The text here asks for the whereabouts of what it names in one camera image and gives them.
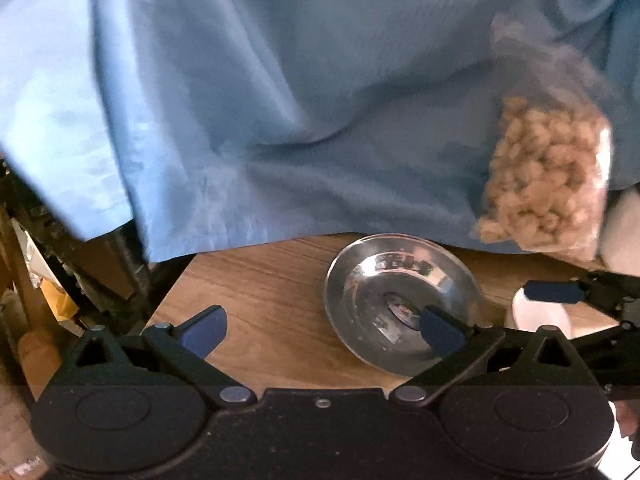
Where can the blue cloth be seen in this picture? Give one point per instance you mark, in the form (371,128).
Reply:
(300,110)

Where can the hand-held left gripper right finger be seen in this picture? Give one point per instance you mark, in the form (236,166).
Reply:
(441,334)

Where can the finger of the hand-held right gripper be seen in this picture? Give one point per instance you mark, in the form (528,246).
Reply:
(612,352)
(552,292)

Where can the shiny steel bowl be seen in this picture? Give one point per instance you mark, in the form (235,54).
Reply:
(370,290)

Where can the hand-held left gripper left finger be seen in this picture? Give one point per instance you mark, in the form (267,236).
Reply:
(206,331)

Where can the clear bag of snacks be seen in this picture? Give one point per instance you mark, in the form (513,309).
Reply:
(545,175)

